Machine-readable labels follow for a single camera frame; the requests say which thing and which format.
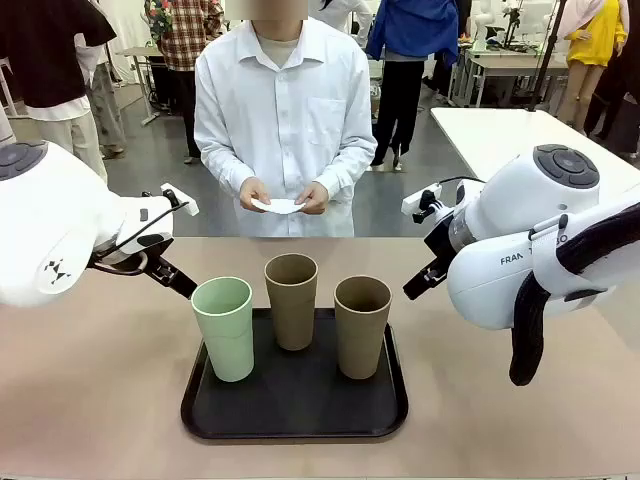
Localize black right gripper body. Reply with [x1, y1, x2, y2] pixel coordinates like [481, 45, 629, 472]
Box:
[423, 214, 455, 272]

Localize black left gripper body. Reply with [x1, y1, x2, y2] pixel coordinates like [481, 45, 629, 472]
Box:
[113, 251, 162, 277]

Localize light green cup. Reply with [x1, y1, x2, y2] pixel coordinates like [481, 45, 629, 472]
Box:
[191, 276, 255, 384]

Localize brown cup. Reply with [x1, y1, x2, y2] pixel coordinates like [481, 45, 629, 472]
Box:
[263, 253, 319, 351]
[333, 276, 393, 380]

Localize white scalloped paper coaster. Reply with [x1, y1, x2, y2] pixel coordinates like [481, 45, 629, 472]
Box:
[251, 197, 307, 216]

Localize person's right forearm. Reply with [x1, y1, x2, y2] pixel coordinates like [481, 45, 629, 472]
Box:
[199, 142, 262, 195]

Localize person's left forearm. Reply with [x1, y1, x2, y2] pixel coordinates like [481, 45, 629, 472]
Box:
[312, 142, 379, 202]

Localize person's right hand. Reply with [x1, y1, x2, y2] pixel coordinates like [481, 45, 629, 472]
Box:
[238, 178, 274, 214]

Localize person's left hand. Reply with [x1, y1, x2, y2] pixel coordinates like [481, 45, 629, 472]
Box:
[294, 182, 332, 217]

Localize white side table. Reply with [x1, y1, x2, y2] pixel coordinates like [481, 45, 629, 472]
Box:
[429, 106, 640, 201]

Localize black plastic tray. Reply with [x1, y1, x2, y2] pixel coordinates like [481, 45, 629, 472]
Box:
[180, 307, 410, 441]

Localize grey background workbench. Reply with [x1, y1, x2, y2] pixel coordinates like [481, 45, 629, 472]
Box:
[464, 45, 571, 109]

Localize person in white shirt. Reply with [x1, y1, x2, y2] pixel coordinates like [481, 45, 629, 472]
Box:
[193, 14, 379, 239]

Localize white background desk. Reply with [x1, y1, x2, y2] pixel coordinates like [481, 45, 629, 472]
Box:
[115, 45, 167, 126]

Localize bystander in blue jacket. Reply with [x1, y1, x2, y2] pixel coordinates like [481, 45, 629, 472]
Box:
[365, 0, 460, 172]

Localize black stand pole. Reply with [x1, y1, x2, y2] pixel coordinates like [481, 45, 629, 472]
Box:
[528, 0, 569, 114]

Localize bystander in black top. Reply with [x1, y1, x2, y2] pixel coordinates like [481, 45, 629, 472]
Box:
[0, 0, 119, 182]

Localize bystander in dark clothes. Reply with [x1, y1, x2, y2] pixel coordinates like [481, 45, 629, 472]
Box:
[582, 29, 640, 157]

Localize bystander in plaid shirt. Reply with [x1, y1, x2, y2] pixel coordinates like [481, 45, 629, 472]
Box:
[144, 0, 224, 165]

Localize mannequin in yellow top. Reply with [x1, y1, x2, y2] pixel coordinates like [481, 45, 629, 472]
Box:
[563, 0, 629, 132]

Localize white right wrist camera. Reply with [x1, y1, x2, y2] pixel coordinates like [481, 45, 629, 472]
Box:
[401, 184, 443, 215]

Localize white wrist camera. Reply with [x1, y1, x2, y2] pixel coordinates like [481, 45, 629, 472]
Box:
[401, 184, 443, 215]
[159, 183, 200, 217]

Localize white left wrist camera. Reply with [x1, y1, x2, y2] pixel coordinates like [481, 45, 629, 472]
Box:
[159, 183, 200, 217]

